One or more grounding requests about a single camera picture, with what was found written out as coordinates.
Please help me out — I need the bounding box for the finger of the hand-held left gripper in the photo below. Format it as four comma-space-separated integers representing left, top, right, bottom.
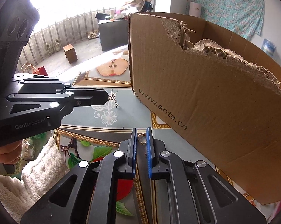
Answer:
5, 87, 110, 123
12, 73, 72, 94

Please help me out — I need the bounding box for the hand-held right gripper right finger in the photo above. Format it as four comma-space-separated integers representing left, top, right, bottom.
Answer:
146, 127, 265, 224

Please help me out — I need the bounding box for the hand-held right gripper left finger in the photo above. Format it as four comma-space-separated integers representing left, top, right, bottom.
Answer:
20, 128, 137, 224

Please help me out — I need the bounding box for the silver dangle earring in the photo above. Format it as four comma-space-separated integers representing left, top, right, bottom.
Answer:
108, 90, 121, 109

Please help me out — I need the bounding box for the torn brown cardboard box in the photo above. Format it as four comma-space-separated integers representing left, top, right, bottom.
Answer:
127, 12, 281, 206

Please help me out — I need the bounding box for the person's left hand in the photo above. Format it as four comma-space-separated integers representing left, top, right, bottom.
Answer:
0, 141, 23, 167

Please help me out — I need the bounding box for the red gift bag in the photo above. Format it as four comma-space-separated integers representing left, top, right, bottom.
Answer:
21, 63, 49, 76

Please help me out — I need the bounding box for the fruit print tablecloth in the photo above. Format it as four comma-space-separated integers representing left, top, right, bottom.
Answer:
26, 44, 255, 224

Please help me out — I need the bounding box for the small brown box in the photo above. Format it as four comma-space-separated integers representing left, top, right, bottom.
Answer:
63, 44, 78, 64

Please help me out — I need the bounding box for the metal balcony railing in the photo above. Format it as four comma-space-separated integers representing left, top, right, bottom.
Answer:
17, 9, 101, 75

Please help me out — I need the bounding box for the grey cabinet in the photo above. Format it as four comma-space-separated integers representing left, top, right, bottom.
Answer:
98, 17, 129, 52

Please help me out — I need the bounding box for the black bag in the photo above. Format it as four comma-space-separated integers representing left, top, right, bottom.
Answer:
95, 12, 111, 21

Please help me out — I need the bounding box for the white fleece robe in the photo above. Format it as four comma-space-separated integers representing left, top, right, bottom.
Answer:
21, 136, 69, 206

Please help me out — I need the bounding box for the cluster of small bottles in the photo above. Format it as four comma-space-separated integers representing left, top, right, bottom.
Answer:
109, 8, 128, 20

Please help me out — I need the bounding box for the rolled pale mat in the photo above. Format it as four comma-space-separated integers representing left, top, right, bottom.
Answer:
189, 2, 201, 17

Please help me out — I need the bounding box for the blue water cooler bottle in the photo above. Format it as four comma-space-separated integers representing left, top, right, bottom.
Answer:
262, 38, 277, 56

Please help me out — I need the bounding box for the teal floral wall cloth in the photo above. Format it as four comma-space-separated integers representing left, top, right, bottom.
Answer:
187, 0, 265, 40

